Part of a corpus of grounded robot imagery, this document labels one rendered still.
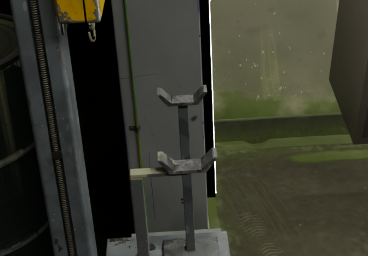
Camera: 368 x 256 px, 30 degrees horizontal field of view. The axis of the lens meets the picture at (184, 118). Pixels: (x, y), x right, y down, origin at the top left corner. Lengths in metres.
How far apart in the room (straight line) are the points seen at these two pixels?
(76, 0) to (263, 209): 1.88
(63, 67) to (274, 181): 1.96
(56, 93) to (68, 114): 0.03
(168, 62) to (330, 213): 1.34
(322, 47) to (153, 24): 1.75
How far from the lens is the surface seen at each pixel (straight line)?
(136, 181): 0.92
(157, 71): 1.47
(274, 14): 3.10
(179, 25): 1.44
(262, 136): 3.05
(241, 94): 3.02
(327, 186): 2.79
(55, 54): 0.93
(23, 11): 0.91
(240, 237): 2.51
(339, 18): 2.33
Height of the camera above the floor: 1.58
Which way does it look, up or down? 28 degrees down
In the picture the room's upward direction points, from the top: 3 degrees counter-clockwise
